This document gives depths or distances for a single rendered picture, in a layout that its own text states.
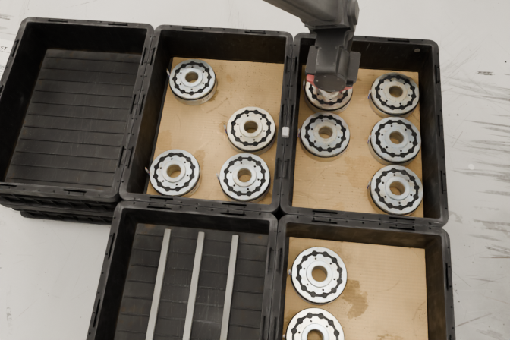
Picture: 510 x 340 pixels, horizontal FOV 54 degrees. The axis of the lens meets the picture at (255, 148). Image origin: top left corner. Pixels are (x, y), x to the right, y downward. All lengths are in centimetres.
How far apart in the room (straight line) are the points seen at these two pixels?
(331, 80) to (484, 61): 63
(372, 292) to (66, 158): 69
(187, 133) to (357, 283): 47
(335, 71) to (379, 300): 43
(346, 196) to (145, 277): 43
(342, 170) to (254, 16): 56
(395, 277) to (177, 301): 41
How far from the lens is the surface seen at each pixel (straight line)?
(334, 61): 86
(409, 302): 100
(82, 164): 112
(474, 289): 118
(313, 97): 108
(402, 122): 108
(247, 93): 112
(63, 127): 117
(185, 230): 101
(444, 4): 149
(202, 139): 107
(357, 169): 105
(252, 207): 90
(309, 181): 103
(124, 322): 101
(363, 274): 99
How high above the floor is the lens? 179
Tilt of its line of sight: 66 degrees down
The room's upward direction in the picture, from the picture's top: 6 degrees counter-clockwise
